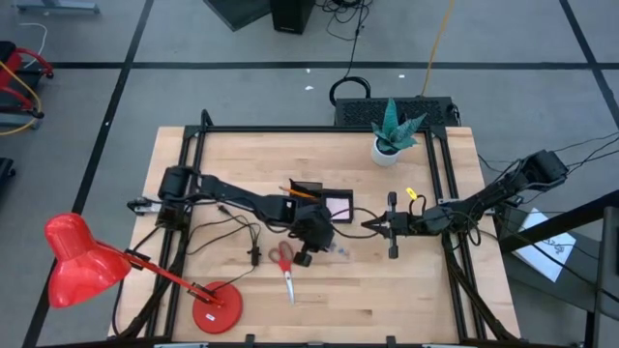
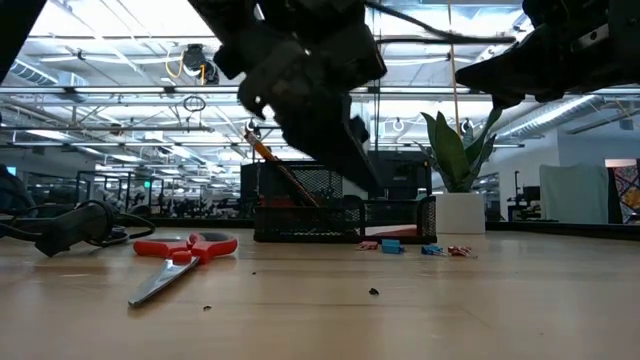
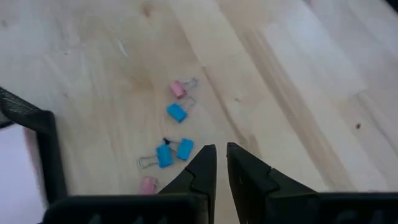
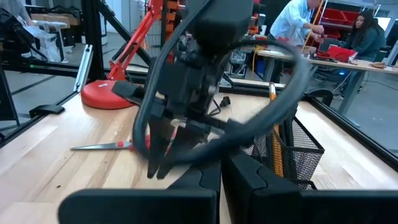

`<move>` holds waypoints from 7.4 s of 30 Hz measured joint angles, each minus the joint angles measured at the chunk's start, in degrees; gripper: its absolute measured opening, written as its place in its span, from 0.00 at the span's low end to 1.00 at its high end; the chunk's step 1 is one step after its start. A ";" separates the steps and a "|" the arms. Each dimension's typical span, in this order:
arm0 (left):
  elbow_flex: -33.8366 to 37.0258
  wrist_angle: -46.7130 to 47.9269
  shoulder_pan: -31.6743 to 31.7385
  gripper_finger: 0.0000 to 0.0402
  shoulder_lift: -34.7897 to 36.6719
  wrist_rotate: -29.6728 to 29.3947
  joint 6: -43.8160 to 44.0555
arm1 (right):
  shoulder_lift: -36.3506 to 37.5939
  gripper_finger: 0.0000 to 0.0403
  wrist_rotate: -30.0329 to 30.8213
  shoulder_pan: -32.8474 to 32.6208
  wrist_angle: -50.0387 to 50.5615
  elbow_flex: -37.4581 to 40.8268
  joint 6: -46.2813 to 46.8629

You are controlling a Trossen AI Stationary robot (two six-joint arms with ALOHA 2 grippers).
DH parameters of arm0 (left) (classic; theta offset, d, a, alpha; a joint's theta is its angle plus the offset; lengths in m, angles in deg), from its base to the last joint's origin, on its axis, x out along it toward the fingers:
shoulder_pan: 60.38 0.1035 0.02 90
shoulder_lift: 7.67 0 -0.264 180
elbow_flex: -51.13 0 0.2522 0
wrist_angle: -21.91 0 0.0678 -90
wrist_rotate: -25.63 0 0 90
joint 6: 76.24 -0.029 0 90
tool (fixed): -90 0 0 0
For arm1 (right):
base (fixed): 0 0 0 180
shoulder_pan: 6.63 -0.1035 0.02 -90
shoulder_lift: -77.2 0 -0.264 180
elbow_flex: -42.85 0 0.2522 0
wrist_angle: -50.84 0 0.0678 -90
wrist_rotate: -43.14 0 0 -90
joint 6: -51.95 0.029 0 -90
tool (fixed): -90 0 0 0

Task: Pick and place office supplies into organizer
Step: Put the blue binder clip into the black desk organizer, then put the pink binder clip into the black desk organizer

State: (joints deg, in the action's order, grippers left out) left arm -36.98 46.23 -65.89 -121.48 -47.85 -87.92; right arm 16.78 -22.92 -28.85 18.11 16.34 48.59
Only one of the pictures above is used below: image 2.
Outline black ceiling cable reel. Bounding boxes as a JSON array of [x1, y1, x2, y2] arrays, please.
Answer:
[[180, 43, 221, 86]]

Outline black mesh desk organizer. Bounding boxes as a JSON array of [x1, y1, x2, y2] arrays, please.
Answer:
[[252, 160, 438, 245]]

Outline black lamp cable with switch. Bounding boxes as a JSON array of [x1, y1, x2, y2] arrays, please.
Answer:
[[0, 199, 157, 259]]

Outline black cabinet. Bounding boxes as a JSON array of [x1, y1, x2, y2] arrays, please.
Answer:
[[372, 150, 432, 201]]

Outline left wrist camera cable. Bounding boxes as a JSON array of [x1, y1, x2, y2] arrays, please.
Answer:
[[364, 0, 517, 45]]

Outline pink sticky note pad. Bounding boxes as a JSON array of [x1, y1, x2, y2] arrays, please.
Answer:
[[363, 224, 419, 238]]

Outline grey cloth cover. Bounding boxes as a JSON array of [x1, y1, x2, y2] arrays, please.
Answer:
[[538, 163, 610, 225]]

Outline colourful artwork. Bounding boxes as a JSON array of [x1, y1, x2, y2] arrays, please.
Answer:
[[604, 158, 640, 225]]

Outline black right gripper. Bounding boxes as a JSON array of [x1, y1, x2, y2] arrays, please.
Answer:
[[455, 0, 640, 109]]

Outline black aluminium table frame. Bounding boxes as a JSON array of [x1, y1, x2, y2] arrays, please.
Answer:
[[147, 215, 640, 242]]

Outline green plant in white pot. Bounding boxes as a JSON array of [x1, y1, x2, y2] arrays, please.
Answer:
[[419, 107, 504, 235]]

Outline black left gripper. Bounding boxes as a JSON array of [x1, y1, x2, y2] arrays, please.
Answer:
[[214, 19, 389, 194]]

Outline red-handled scissors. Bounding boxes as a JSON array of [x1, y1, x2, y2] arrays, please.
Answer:
[[127, 231, 240, 308]]

